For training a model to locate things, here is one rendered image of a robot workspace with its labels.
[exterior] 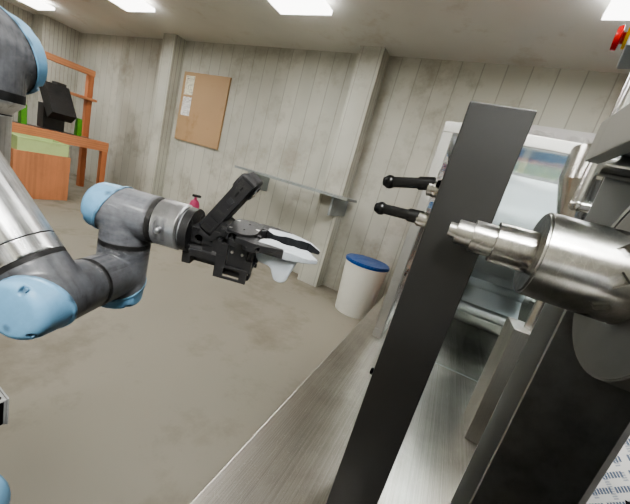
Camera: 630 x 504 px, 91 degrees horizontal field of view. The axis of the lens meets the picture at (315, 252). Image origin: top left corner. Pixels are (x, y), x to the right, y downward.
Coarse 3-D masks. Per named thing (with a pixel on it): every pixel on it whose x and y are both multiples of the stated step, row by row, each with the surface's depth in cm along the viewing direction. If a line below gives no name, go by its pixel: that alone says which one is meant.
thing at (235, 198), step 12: (240, 180) 45; (252, 180) 45; (228, 192) 45; (240, 192) 45; (252, 192) 46; (216, 204) 46; (228, 204) 46; (240, 204) 47; (216, 216) 47; (228, 216) 47; (204, 228) 47; (216, 228) 47
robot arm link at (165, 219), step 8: (168, 200) 48; (160, 208) 46; (168, 208) 47; (176, 208) 47; (184, 208) 47; (152, 216) 46; (160, 216) 46; (168, 216) 46; (176, 216) 46; (152, 224) 46; (160, 224) 46; (168, 224) 46; (176, 224) 46; (152, 232) 46; (160, 232) 47; (168, 232) 46; (176, 232) 47; (152, 240) 48; (160, 240) 47; (168, 240) 47; (176, 240) 47; (176, 248) 49
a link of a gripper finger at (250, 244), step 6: (240, 240) 45; (246, 240) 44; (252, 240) 45; (258, 240) 46; (246, 246) 45; (252, 246) 44; (258, 246) 44; (264, 246) 44; (270, 246) 45; (252, 252) 45; (258, 252) 45; (264, 252) 45; (270, 252) 45; (276, 252) 45; (282, 252) 45
